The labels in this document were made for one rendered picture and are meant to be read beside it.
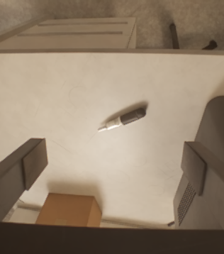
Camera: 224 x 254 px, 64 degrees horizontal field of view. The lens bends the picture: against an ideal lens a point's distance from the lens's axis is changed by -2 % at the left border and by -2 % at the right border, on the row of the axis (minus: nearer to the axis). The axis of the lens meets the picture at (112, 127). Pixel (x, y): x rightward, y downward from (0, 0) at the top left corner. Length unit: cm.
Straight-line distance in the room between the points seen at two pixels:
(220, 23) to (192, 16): 17
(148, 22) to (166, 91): 90
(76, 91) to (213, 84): 30
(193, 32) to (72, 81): 101
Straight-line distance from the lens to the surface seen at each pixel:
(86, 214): 80
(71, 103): 49
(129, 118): 44
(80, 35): 79
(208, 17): 133
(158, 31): 131
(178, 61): 40
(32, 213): 114
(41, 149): 16
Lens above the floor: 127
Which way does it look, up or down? 48 degrees down
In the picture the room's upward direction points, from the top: 166 degrees counter-clockwise
